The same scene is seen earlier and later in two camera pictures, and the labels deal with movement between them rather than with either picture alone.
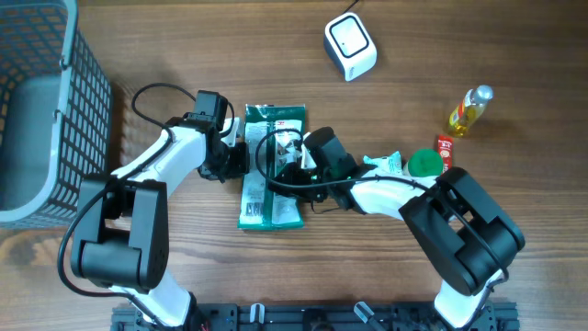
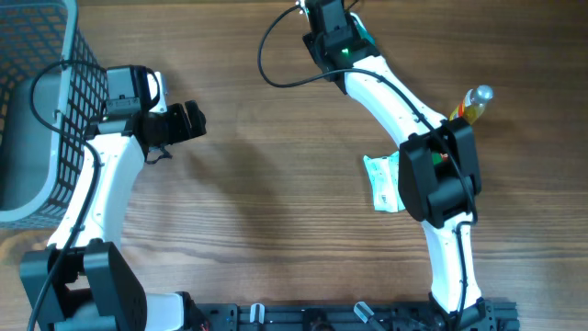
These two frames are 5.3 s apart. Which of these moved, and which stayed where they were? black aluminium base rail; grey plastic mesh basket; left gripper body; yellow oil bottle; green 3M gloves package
Moved: green 3M gloves package; left gripper body
Stayed: yellow oil bottle; grey plastic mesh basket; black aluminium base rail
